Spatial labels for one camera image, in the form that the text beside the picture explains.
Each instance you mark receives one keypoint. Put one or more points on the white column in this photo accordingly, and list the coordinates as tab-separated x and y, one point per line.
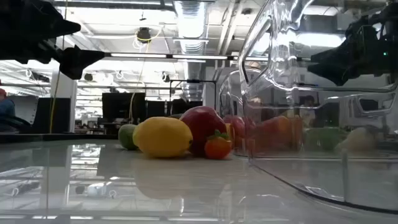
65	90

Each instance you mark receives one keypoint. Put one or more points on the orange bell pepper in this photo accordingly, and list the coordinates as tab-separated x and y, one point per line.
230	130

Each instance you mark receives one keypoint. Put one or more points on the black monitor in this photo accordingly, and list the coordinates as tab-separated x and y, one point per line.
122	105

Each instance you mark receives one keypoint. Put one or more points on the black aluminium table frame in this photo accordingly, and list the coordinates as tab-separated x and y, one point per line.
62	137

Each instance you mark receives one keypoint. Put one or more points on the black office chair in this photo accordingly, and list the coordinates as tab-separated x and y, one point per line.
18	123

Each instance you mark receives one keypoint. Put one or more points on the yellow lemon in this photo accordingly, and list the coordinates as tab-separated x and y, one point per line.
161	137

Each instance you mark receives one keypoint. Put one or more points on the green lime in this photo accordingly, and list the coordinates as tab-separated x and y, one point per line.
126	137

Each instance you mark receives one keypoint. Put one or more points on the red pepper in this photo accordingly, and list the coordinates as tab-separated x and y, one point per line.
240	126

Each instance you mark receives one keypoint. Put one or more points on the orange-red bell pepper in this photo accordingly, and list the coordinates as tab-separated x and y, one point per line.
273	130

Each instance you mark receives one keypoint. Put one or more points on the person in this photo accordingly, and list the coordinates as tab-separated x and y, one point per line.
308	109
4	107

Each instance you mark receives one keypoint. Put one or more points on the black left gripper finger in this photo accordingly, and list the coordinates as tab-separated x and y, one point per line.
65	28
77	62

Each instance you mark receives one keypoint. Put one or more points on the black partition panel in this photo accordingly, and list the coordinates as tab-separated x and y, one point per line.
59	115

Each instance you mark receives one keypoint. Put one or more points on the black round ceiling device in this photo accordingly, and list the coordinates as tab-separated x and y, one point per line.
143	35

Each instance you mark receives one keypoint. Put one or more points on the green cucumber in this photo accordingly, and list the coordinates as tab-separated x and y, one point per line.
323	138

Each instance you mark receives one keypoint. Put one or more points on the clear plastic basket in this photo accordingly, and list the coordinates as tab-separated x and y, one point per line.
311	186
227	91

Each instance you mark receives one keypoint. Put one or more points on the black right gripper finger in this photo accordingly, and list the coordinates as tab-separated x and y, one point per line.
337	54
337	73

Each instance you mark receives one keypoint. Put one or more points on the silver ventilation duct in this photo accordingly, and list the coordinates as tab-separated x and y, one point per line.
191	18

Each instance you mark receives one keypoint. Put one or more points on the black ceiling light rail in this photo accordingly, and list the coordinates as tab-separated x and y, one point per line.
140	55

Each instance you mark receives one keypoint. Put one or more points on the small red tomato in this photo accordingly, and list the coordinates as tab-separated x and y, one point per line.
217	148

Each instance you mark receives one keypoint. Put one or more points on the white garlic bulb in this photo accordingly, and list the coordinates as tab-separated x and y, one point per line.
357	140

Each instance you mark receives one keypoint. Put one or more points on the red apple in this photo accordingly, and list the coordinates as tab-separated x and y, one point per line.
202	124

